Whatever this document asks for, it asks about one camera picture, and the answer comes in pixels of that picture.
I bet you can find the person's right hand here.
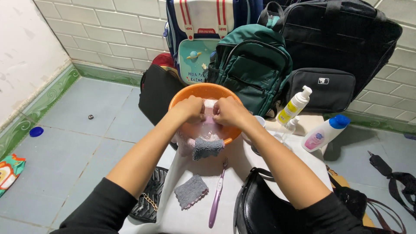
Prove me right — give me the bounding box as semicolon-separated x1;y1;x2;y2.
213;96;251;128

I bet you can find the person's left hand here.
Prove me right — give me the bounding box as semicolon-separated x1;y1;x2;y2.
172;95;206;124

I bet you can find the pink wet cloth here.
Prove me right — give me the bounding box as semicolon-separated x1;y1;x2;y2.
172;99;219;157

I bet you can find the orange plastic basin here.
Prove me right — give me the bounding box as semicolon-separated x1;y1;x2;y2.
168;83;244;146

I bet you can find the grey fluffy cloth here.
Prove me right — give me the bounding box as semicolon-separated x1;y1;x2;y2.
174;174;209;210
192;136;225;161

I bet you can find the black flat bag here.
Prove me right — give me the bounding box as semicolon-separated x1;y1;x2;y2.
138;64;186;127

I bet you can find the dark green backpack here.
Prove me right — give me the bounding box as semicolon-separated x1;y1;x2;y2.
207;16;293;118

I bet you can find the red bag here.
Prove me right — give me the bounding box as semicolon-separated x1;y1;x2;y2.
151;53;177;70

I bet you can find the white pump bottle yellow label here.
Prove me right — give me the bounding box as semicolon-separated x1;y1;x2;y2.
276;85;313;126

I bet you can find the small clear spray bottle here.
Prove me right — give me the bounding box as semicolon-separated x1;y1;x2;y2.
274;116;300;143

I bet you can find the purple toothbrush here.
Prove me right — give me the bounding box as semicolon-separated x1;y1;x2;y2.
208;158;229;229

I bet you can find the navy white school backpack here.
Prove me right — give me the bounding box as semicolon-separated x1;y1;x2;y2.
163;0;264;86

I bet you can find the white bottle blue cap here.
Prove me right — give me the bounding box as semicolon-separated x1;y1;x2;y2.
301;114;351;153

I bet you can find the black glossy leather handbag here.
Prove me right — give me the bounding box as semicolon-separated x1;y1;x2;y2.
233;167;312;234

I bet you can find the black rectangular pouch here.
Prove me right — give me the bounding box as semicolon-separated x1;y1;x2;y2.
282;68;356;114

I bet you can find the person's black left sleeve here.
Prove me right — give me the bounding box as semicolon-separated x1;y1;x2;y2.
49;177;138;234

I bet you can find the person's black sleeve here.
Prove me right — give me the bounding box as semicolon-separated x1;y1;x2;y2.
301;192;374;234
49;177;138;234

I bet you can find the large black travel bag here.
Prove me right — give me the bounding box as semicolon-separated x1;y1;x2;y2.
260;0;403;99

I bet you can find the person's black right sleeve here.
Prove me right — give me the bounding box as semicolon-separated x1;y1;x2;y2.
301;192;374;234

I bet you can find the colourful printed packet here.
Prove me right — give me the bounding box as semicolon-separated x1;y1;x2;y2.
0;153;26;198

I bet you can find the black quilted chain handbag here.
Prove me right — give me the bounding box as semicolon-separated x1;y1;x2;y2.
129;166;169;223

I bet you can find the brown bag with straps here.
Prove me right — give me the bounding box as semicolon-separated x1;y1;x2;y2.
326;165;407;234

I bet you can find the black bag strap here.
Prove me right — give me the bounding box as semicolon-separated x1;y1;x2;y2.
368;150;416;218

